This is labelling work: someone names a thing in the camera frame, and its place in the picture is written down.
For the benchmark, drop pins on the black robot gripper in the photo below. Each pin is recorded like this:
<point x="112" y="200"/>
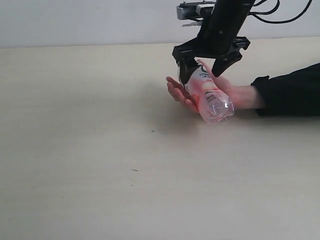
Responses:
<point x="216" y="39"/>

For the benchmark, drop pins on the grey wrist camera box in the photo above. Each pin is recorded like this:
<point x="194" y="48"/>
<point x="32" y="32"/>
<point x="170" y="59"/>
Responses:
<point x="194" y="10"/>

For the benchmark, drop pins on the black sleeved forearm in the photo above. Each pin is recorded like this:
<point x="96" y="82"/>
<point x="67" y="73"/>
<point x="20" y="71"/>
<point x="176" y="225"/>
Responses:
<point x="296" y="94"/>

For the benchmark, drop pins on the pink peach drink bottle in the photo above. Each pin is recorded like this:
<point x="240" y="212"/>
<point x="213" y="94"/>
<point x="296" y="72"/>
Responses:
<point x="212" y="103"/>

